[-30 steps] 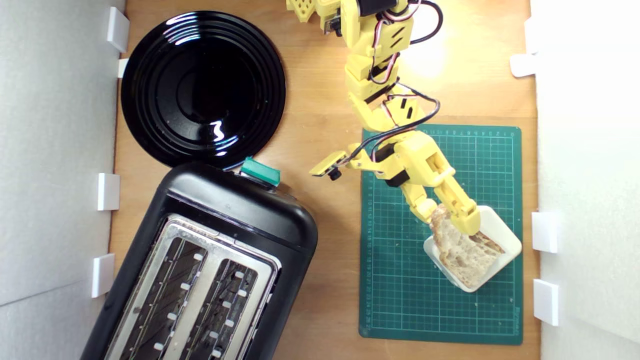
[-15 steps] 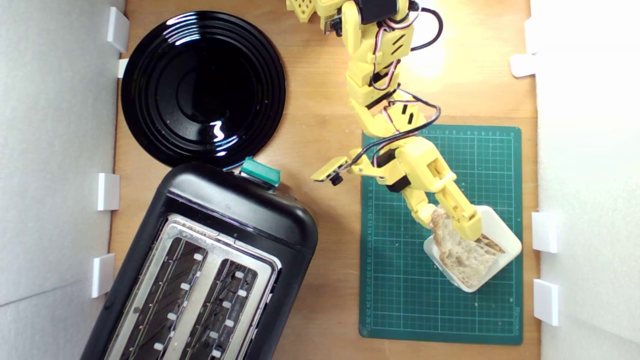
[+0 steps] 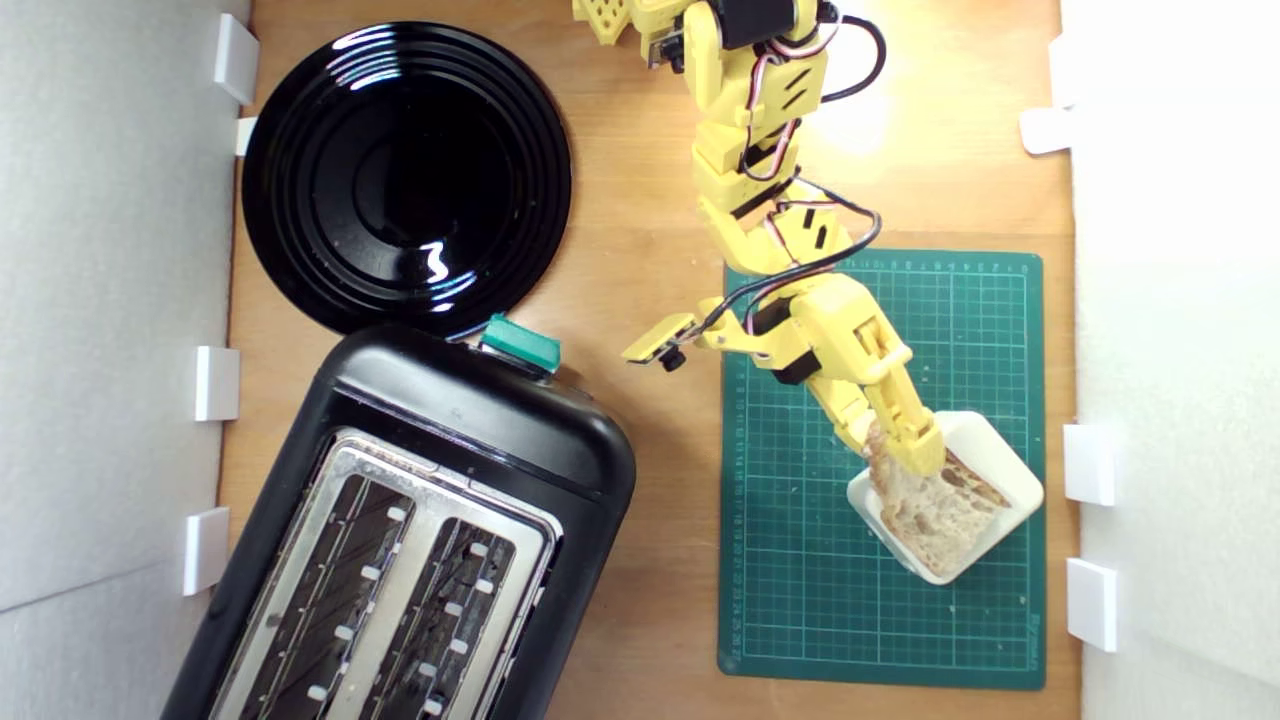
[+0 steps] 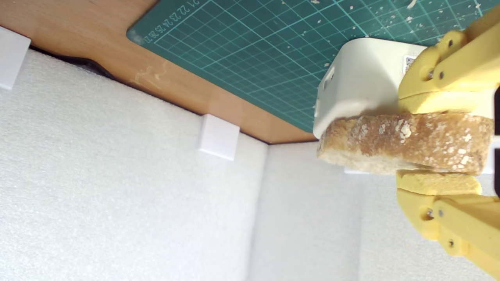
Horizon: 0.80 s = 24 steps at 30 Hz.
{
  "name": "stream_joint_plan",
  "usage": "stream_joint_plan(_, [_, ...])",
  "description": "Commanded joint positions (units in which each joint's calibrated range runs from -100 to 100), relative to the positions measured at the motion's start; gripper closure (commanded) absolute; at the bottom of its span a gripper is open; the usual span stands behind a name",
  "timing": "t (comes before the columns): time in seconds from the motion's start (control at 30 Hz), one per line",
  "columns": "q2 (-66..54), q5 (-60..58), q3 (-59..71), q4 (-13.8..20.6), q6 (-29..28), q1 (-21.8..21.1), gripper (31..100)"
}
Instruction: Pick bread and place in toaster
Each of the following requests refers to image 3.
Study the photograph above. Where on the brown bread slice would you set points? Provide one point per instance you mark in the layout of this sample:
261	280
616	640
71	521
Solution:
935	515

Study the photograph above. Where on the green toaster lever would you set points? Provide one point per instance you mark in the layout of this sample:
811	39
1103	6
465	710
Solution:
520	343

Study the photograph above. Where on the black two-slot toaster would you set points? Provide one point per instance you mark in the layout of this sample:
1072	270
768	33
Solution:
480	430

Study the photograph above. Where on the white block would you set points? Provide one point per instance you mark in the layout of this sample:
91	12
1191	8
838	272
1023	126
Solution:
1000	460

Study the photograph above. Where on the green cutting mat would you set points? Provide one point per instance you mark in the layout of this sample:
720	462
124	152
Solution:
800	550

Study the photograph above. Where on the black plate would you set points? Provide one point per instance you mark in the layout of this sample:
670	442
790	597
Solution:
400	180

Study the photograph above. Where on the yellow wrist camera box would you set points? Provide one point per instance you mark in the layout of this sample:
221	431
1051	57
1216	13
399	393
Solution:
662	338

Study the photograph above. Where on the white wall clip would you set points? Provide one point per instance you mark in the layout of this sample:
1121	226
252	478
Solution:
217	383
206	550
1092	603
245	136
1045	130
236	58
1090	465

